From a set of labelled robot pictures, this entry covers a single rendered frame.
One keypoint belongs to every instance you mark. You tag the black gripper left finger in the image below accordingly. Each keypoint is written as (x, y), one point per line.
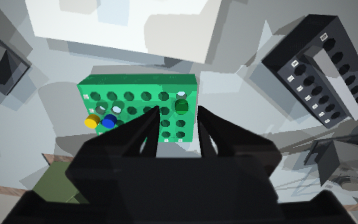
(126, 140)

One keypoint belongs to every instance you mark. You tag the green tube rack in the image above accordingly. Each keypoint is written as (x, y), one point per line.
(149, 90)

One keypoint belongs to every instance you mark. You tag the grey bench mat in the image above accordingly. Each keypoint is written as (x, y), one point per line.
(45, 113)

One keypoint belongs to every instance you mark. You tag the dark grey block with round holes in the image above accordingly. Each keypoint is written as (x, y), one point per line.
(331, 100)

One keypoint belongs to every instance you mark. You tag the yellow-capped tube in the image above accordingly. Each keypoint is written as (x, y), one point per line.
(93, 119)

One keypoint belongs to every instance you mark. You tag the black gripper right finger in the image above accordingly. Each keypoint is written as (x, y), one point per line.
(234, 141)

